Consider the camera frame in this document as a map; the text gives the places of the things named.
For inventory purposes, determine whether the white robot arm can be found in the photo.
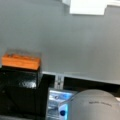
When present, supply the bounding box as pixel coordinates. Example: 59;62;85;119
58;89;120;120

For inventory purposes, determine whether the orange block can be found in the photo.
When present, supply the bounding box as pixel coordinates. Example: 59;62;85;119
2;51;41;70

